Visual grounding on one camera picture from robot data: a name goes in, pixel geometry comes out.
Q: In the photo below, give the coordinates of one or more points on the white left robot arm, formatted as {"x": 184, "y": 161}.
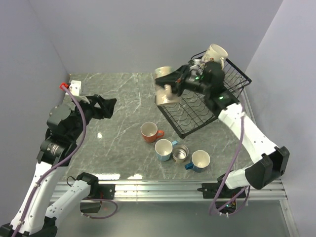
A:
{"x": 37, "y": 217}

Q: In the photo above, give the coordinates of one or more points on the aluminium mounting rail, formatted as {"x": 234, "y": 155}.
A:
{"x": 183, "y": 190}

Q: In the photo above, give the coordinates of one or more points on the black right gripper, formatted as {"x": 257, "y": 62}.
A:
{"x": 174, "y": 77}

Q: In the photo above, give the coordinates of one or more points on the green inside floral mug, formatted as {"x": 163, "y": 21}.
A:
{"x": 215, "y": 53}

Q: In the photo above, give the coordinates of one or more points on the orange mug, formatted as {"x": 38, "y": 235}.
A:
{"x": 150, "y": 132}

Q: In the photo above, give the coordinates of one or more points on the stainless steel cup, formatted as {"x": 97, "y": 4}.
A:
{"x": 180, "y": 153}

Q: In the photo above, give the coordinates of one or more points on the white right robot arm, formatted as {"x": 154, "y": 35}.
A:
{"x": 269, "y": 160}

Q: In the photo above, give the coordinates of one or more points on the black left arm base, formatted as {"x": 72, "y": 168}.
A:
{"x": 103, "y": 191}

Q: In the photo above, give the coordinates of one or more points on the light blue mug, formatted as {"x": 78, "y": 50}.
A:
{"x": 163, "y": 149}

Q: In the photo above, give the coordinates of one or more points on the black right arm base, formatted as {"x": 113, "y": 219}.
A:
{"x": 208, "y": 190}

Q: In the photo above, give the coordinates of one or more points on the black wire dish rack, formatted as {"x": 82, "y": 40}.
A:
{"x": 195, "y": 110}

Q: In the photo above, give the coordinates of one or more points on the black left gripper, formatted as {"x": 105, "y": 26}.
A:
{"x": 106, "y": 106}

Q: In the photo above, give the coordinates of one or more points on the beige floral mug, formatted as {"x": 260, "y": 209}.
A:
{"x": 164, "y": 95}

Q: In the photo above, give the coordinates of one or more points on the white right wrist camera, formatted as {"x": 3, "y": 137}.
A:
{"x": 196, "y": 66}

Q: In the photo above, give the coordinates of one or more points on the dark blue handled mug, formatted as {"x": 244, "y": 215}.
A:
{"x": 200, "y": 160}

